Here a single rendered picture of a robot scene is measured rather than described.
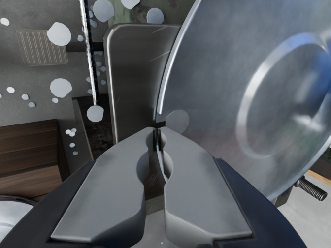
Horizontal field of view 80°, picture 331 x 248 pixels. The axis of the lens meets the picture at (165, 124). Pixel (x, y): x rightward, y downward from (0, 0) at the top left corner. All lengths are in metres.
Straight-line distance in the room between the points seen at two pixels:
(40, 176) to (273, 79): 0.63
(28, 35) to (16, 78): 0.24
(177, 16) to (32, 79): 0.72
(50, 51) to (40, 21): 0.18
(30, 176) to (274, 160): 0.61
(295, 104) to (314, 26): 0.07
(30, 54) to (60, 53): 0.08
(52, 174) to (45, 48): 0.38
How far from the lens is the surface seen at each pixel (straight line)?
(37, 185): 0.71
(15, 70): 0.93
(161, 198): 0.42
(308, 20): 0.23
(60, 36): 0.25
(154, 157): 0.16
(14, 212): 0.74
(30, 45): 0.74
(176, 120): 0.15
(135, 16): 0.27
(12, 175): 0.69
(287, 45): 0.21
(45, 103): 0.95
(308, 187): 0.40
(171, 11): 0.29
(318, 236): 2.04
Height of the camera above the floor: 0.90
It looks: 53 degrees down
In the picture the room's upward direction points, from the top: 133 degrees clockwise
